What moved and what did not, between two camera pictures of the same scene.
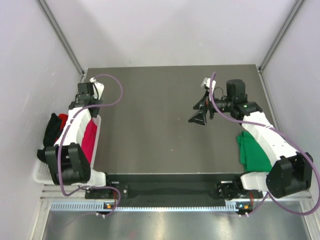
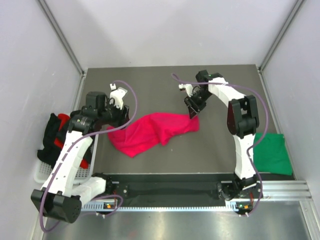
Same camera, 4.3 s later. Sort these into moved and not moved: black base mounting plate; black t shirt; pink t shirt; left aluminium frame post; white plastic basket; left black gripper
Moved: pink t shirt; left black gripper
Not moved: left aluminium frame post; black base mounting plate; white plastic basket; black t shirt
